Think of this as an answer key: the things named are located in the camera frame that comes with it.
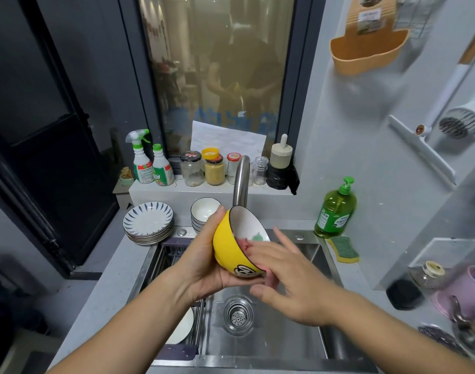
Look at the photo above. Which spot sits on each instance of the person's right little finger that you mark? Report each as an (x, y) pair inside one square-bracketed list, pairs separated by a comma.
[(286, 243)]

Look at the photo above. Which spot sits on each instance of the person's left thumb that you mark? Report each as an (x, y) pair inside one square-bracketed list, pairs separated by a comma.
[(215, 223)]

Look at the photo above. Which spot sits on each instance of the pink pot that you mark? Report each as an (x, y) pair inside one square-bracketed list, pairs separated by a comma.
[(469, 286)]

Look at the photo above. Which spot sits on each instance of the glass jar yellow lid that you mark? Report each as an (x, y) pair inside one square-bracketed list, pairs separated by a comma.
[(214, 171)]

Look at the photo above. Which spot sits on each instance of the person's left hand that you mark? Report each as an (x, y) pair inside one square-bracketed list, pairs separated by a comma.
[(196, 264)]

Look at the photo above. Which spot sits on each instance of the steel curved faucet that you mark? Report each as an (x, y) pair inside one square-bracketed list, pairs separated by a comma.
[(241, 183)]

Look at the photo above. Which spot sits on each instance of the white spray bottle green trigger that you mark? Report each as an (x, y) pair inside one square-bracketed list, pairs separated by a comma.
[(143, 167)]

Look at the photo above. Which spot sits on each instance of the stack of blue striped plates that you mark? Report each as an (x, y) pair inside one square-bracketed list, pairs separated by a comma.
[(148, 223)]

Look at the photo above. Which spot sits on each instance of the small green cup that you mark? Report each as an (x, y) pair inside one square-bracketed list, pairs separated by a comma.
[(126, 177)]

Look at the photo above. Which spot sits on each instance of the small glass jar cream lid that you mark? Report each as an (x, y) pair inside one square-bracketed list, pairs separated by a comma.
[(430, 274)]

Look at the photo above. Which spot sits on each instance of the glass jar dark lid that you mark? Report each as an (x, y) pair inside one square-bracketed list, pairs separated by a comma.
[(192, 171)]

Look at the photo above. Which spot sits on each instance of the steel sink drain strainer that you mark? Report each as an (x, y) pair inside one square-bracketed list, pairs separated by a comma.
[(238, 313)]

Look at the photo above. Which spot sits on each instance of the clear glass shaker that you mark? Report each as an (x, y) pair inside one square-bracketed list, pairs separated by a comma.
[(260, 171)]

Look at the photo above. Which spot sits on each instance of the white bottle green cap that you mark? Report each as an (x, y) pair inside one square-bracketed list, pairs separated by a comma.
[(162, 171)]

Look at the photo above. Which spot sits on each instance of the green yellow sponge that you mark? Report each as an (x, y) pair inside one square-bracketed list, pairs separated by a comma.
[(343, 250)]

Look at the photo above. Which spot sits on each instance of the person's right forearm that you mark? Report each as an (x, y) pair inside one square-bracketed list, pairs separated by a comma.
[(397, 338)]

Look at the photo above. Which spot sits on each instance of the purple sink drain rack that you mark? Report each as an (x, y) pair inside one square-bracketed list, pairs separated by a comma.
[(171, 253)]

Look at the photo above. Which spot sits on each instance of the stack of white bowls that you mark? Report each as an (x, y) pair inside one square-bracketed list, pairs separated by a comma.
[(201, 214)]

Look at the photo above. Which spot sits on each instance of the clear plastic stand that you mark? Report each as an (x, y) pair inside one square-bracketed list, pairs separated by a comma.
[(446, 251)]

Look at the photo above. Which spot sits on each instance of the beige bottle with stopper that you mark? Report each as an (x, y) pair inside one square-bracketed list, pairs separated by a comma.
[(281, 155)]

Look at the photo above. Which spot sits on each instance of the white wall rail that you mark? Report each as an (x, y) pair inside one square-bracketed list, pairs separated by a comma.
[(420, 149)]

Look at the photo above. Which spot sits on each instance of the person's right hand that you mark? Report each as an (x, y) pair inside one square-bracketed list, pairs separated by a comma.
[(300, 292)]

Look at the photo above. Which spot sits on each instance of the stainless steel sink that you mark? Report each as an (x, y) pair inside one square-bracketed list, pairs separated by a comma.
[(284, 346)]

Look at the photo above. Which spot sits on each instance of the dark door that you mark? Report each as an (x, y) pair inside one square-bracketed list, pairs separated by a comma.
[(46, 132)]

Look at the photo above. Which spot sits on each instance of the white paper sheet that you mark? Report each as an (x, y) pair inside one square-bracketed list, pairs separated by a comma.
[(225, 138)]

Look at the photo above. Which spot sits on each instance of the orange wall basket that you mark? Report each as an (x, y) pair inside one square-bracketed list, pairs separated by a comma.
[(368, 54)]

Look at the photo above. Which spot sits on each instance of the yellow ceramic bowl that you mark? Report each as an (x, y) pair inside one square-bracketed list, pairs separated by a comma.
[(225, 249)]

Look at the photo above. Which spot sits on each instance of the green dish soap pump bottle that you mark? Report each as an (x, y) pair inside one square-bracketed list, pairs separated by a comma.
[(334, 214)]

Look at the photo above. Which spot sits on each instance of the person's left forearm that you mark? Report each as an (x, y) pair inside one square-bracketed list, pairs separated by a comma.
[(124, 334)]

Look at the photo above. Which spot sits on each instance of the purple woven trivet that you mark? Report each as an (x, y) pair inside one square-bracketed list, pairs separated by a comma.
[(436, 336)]

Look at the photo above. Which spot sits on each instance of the dark framed window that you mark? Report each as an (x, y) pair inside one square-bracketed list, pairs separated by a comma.
[(222, 73)]

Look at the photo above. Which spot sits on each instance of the glass jar red white lid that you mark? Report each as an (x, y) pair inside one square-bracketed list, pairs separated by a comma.
[(233, 167)]

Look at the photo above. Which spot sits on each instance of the person's right thumb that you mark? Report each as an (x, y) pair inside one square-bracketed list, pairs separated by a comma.
[(266, 295)]

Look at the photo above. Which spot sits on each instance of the steel ladle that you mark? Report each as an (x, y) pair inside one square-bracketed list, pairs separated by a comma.
[(469, 327)]

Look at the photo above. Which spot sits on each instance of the white plate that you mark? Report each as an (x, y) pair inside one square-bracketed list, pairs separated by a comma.
[(183, 329)]

